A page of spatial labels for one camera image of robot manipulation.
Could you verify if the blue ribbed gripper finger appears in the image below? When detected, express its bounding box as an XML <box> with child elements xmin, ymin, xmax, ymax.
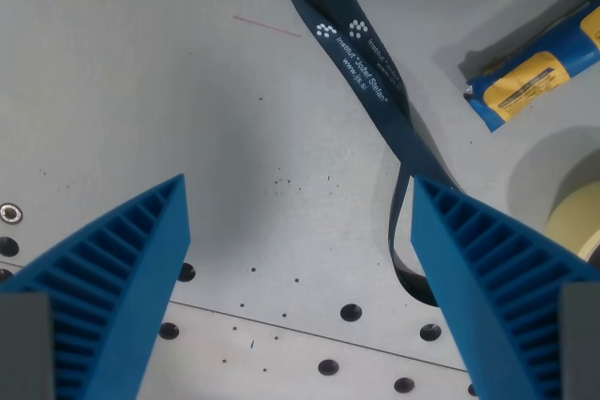
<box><xmin>0</xmin><ymin>173</ymin><xmax>193</xmax><ymax>400</ymax></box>
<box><xmin>410</xmin><ymin>174</ymin><xmax>600</xmax><ymax>400</ymax></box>

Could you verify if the cream masking tape roll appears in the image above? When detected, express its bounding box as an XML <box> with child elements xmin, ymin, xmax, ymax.
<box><xmin>543</xmin><ymin>182</ymin><xmax>600</xmax><ymax>260</ymax></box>

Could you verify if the blue and yellow packet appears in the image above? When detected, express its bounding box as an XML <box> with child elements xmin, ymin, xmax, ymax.
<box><xmin>463</xmin><ymin>0</ymin><xmax>600</xmax><ymax>134</ymax></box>

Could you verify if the dark blue printed lanyard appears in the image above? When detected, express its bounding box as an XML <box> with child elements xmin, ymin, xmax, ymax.
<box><xmin>273</xmin><ymin>0</ymin><xmax>463</xmax><ymax>307</ymax></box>

